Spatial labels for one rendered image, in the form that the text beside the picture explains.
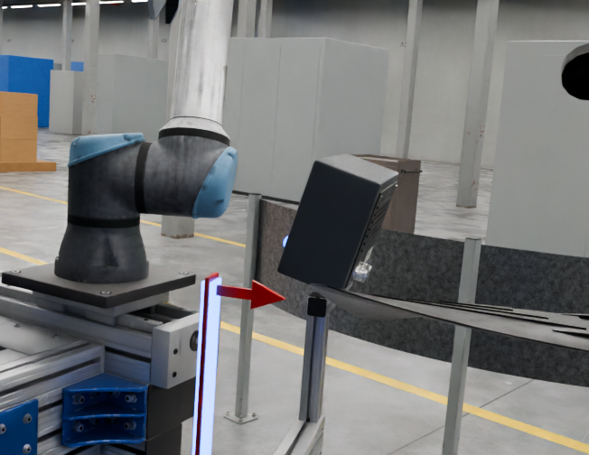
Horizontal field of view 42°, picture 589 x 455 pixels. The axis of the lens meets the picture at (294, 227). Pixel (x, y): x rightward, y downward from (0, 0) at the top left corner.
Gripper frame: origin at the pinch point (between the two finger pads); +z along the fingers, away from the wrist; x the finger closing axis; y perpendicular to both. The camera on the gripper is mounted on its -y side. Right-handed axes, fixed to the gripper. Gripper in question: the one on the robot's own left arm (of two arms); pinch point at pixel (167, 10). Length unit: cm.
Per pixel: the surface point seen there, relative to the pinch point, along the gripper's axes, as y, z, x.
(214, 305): -16.3, 26.1, 25.4
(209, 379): -16.3, 32.3, 25.7
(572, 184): -112, 59, -613
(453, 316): -35, 23, 31
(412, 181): 29, 75, -680
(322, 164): -12.5, 18.1, -32.1
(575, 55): -38, 8, 67
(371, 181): -20.3, 19.9, -32.2
